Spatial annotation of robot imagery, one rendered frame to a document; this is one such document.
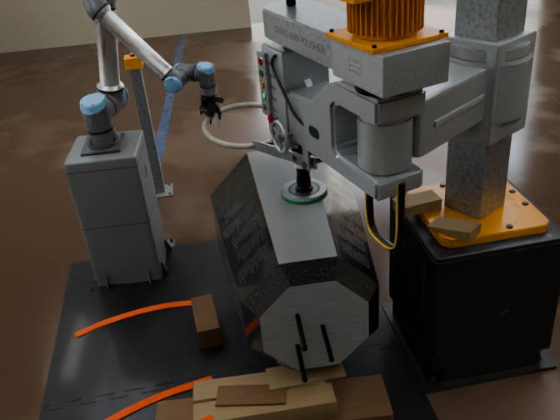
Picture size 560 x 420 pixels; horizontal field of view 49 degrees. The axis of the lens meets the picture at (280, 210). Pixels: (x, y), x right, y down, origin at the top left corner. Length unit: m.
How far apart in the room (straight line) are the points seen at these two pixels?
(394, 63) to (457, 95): 0.50
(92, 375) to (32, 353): 0.44
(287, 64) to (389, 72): 0.75
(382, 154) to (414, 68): 0.33
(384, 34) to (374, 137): 0.35
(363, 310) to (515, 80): 1.07
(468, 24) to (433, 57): 0.59
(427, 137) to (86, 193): 2.09
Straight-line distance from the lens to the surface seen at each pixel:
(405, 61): 1.94
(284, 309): 2.51
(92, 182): 3.62
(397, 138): 2.11
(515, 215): 2.90
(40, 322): 3.89
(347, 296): 2.52
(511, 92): 2.57
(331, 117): 2.30
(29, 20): 9.89
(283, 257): 2.51
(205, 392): 2.86
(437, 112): 2.27
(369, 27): 1.98
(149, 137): 4.72
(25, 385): 3.52
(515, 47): 2.55
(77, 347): 3.60
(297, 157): 2.75
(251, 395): 2.79
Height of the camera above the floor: 2.25
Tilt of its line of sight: 30 degrees down
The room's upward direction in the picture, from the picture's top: 5 degrees counter-clockwise
